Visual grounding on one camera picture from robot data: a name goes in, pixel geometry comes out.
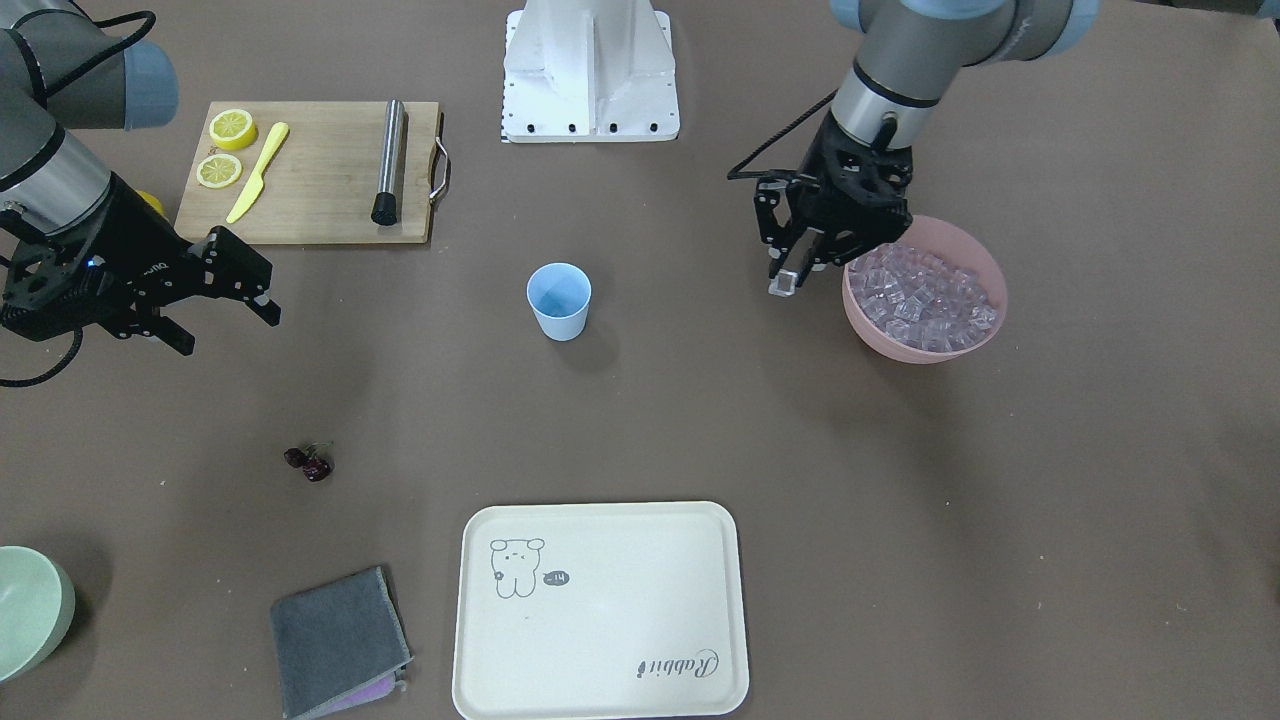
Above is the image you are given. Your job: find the lemon slice lower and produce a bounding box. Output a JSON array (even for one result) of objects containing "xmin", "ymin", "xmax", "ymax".
[{"xmin": 195, "ymin": 152, "xmax": 244, "ymax": 190}]

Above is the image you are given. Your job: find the dark cherries pair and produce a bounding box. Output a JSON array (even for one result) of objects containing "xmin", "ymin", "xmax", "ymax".
[{"xmin": 282, "ymin": 442, "xmax": 334, "ymax": 483}]

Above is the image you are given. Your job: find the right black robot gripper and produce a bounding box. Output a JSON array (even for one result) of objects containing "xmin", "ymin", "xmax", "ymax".
[{"xmin": 3, "ymin": 174, "xmax": 282, "ymax": 356}]

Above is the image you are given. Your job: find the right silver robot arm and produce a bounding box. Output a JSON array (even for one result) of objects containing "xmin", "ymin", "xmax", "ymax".
[{"xmin": 1, "ymin": 1, "xmax": 282, "ymax": 355}]

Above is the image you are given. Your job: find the cream rabbit tray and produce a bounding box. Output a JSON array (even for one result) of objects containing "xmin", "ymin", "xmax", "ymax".
[{"xmin": 452, "ymin": 501, "xmax": 750, "ymax": 719}]

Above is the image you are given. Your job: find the wooden cutting board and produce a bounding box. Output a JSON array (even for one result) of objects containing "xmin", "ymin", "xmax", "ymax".
[{"xmin": 173, "ymin": 100, "xmax": 449, "ymax": 246}]

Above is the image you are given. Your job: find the yellow lemon near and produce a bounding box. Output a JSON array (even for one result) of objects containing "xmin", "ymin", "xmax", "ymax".
[{"xmin": 136, "ymin": 190, "xmax": 166, "ymax": 218}]

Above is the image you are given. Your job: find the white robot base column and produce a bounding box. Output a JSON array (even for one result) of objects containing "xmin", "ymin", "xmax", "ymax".
[{"xmin": 500, "ymin": 1, "xmax": 681, "ymax": 143}]

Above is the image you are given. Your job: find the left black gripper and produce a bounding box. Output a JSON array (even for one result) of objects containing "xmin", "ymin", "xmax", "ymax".
[{"xmin": 754, "ymin": 114, "xmax": 913, "ymax": 282}]

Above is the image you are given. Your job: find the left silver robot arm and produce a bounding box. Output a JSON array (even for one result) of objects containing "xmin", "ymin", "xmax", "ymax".
[{"xmin": 730, "ymin": 1, "xmax": 1100, "ymax": 297}]

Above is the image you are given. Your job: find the pile of ice cubes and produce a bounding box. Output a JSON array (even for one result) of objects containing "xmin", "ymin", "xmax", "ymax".
[{"xmin": 844, "ymin": 243, "xmax": 1004, "ymax": 355}]

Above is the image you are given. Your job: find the mint green bowl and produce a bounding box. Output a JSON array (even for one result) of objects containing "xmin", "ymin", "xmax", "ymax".
[{"xmin": 1, "ymin": 546, "xmax": 76, "ymax": 683}]

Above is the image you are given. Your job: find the blue plastic cup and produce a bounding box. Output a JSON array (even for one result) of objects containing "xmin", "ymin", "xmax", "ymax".
[{"xmin": 526, "ymin": 263, "xmax": 593, "ymax": 342}]

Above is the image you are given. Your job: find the grey folded cloth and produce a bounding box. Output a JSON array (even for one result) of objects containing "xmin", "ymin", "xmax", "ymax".
[{"xmin": 268, "ymin": 565, "xmax": 413, "ymax": 719}]

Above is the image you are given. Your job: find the pink bowl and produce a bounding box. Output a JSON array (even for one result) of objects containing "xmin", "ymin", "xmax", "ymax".
[{"xmin": 841, "ymin": 215, "xmax": 1009, "ymax": 364}]

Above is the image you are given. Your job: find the steel muddler black tip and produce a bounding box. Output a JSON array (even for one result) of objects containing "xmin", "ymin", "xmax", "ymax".
[{"xmin": 370, "ymin": 99, "xmax": 408, "ymax": 227}]

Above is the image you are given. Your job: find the yellow plastic knife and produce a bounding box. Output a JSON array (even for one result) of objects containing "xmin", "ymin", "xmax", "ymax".
[{"xmin": 225, "ymin": 122, "xmax": 291, "ymax": 225}]

